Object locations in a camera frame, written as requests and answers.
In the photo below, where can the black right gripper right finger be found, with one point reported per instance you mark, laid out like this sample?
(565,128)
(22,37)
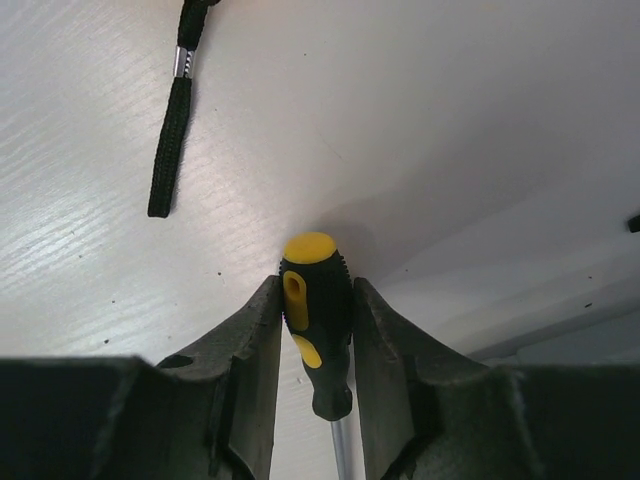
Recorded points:
(429,412)

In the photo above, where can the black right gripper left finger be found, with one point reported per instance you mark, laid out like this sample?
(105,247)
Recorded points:
(204,412)

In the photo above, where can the screwdriver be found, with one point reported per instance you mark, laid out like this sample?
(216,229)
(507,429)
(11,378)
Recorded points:
(318,312)

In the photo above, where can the orange tape measure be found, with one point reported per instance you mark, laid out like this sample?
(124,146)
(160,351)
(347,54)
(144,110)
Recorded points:
(177,115)

